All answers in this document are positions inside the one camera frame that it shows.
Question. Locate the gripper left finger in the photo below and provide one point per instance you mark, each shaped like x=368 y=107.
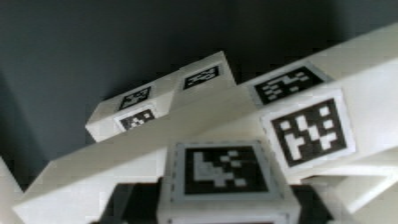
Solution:
x=131 y=204

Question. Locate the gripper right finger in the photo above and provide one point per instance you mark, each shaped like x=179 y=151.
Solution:
x=314 y=214

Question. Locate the white tagged cube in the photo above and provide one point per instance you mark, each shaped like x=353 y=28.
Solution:
x=222 y=186

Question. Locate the white chair back frame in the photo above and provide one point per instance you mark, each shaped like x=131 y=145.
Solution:
x=316 y=109

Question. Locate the white chair seat part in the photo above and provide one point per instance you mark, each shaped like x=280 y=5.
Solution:
x=206 y=78

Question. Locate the white U-shaped obstacle fence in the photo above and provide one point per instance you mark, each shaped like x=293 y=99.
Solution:
x=9 y=196

